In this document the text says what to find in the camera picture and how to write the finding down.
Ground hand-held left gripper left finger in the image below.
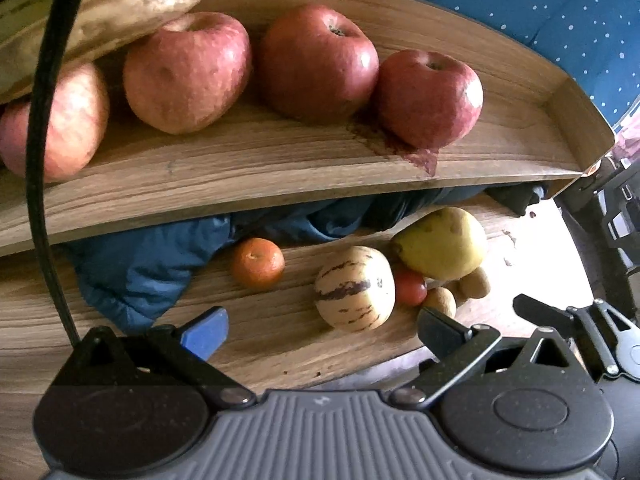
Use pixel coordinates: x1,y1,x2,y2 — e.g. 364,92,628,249
70,306,257,407

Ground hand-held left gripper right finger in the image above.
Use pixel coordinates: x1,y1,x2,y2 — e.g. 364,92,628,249
390,306,576,408

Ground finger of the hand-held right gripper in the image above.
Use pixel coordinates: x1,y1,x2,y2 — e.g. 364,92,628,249
513,294,640,382

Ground yellow-green pear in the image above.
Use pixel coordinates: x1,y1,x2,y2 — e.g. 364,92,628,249
391,207,488,281

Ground striped pepino melon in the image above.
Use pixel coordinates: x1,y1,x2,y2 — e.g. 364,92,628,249
315,246,396,332

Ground red tomato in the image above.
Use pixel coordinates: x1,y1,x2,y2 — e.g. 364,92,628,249
392,266,428,307

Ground small tangerine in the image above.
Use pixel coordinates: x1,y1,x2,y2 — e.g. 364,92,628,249
231,238,286,290

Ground dark blue cloth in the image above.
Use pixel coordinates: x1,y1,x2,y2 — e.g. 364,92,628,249
65,185,546,332

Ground black office chair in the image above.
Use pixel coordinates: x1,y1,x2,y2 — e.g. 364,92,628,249
555,157,640,321

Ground wooden desk shelf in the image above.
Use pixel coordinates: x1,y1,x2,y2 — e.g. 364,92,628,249
0,0,616,257

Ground bed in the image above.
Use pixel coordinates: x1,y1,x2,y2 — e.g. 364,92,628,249
607,105,640,163

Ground red apple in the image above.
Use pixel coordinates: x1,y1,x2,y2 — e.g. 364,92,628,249
258,3,380,123
0,62,110,183
123,11,252,135
376,50,484,150

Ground blue polka dot fabric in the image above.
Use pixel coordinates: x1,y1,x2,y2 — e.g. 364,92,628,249
387,0,640,133

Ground bunch of ripe bananas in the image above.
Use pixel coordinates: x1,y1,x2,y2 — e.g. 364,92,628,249
0,0,221,103

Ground black cable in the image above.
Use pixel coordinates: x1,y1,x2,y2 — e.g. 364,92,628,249
25,0,83,348

